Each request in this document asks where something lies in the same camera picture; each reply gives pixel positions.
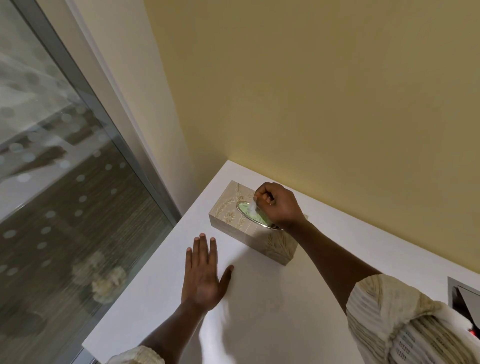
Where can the person's right hand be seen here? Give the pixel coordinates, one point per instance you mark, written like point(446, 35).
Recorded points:
point(281, 204)

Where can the person's left hand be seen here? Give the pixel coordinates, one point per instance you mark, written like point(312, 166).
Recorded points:
point(202, 281)

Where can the white tissue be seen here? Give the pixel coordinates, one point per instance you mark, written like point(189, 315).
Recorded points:
point(254, 207)

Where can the person's right forearm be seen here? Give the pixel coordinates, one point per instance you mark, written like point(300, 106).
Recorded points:
point(330, 258)

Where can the person's left forearm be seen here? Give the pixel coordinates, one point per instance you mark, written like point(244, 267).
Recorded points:
point(172, 333)

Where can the beige patterned tissue box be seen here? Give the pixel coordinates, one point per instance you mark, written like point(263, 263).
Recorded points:
point(232, 217)

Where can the white striped left sleeve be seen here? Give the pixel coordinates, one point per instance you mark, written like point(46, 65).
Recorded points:
point(138, 356)

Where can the frosted glass partition panel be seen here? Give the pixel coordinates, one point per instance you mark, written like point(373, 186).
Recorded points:
point(56, 187)

